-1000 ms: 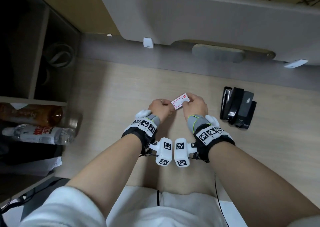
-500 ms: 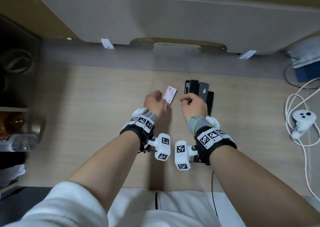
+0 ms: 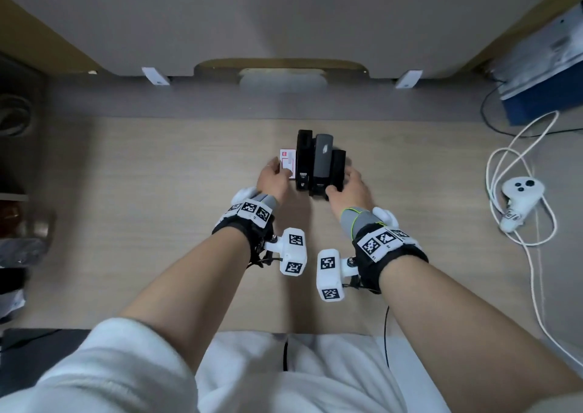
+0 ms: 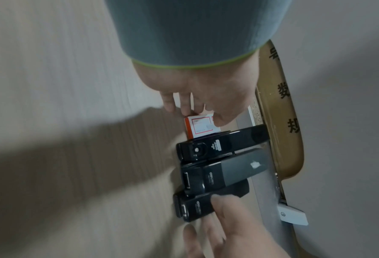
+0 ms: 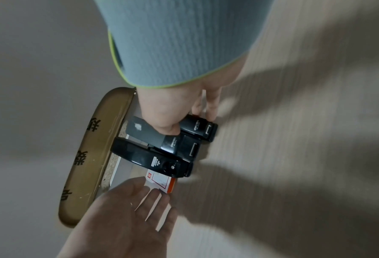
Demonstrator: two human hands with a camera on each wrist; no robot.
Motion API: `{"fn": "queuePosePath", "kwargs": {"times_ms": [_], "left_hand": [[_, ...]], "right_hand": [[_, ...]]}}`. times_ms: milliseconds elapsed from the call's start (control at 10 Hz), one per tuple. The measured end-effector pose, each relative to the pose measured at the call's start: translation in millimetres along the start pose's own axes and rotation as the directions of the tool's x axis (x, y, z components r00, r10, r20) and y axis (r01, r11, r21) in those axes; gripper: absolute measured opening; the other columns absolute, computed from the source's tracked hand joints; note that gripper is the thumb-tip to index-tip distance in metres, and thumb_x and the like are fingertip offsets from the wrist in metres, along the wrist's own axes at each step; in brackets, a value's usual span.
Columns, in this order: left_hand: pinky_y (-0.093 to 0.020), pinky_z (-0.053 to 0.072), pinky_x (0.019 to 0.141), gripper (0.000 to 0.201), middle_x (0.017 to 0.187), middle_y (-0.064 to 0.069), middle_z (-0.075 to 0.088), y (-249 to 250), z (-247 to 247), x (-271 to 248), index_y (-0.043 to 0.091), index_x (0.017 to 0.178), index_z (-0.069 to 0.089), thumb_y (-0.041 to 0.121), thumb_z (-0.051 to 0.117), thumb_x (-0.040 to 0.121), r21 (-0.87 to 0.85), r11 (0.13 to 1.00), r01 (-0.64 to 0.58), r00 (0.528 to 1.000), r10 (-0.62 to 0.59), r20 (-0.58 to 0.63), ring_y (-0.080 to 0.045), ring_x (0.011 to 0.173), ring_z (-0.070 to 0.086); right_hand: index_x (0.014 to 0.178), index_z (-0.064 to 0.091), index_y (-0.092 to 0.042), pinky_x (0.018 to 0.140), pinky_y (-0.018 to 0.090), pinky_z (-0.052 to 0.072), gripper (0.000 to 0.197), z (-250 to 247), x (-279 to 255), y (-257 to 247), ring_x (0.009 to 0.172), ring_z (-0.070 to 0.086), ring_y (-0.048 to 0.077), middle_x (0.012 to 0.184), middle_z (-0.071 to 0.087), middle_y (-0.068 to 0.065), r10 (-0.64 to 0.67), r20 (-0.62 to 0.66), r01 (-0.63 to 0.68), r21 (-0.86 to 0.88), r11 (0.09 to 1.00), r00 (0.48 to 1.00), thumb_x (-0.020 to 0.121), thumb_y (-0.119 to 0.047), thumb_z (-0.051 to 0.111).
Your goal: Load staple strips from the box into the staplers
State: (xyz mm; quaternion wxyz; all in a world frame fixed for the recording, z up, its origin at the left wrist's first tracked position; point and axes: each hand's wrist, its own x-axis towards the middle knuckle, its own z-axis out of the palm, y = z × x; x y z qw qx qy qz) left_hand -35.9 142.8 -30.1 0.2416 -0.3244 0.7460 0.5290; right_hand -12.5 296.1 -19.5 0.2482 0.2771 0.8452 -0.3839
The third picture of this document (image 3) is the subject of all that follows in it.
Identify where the white cable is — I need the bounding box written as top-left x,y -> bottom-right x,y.
486,109 -> 583,368

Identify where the grey desk divider panel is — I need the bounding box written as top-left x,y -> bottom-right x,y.
0,0 -> 552,79

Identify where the person's left forearm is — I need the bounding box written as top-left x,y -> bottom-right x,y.
119,228 -> 252,372

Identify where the white marker wrist camera rig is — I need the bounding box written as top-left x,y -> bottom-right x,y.
316,206 -> 429,303
211,187 -> 307,277

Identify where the grey green-edged wrist band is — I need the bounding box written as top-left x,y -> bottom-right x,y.
253,193 -> 279,222
339,207 -> 383,241

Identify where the person's white shirt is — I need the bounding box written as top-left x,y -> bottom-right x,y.
0,316 -> 583,413

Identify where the brown drink bottle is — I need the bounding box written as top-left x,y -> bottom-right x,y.
0,198 -> 24,236

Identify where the dark open shelf unit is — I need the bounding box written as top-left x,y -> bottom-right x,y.
0,52 -> 49,327

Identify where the white hand controller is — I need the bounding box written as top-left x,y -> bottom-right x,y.
500,176 -> 546,233

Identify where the white red staples box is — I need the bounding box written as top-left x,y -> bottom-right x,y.
278,148 -> 299,181

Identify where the white plastic bag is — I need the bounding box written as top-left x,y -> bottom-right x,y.
0,289 -> 26,323

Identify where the clear water bottle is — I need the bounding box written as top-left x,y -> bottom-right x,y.
0,237 -> 46,265

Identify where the person's left hand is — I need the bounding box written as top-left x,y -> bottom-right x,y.
256,155 -> 295,204

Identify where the white panel clamp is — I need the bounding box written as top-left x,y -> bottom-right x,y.
141,66 -> 171,86
394,69 -> 423,90

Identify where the grey coiled strap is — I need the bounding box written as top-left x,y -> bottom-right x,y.
0,96 -> 35,135

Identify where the person's right forearm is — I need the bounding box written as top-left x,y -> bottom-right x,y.
378,262 -> 582,413

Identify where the blue box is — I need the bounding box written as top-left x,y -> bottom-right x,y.
500,60 -> 583,126

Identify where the thin black cable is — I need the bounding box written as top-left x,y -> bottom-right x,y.
480,80 -> 583,138

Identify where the person's right hand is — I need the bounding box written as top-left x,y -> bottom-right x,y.
326,165 -> 375,220

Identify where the black stapler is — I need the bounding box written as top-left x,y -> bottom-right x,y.
295,129 -> 315,193
310,133 -> 334,197
326,149 -> 347,202

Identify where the clear glass cup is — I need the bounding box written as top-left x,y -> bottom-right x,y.
18,210 -> 55,245

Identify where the grey oval cable grommet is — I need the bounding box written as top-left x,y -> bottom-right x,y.
238,69 -> 328,92

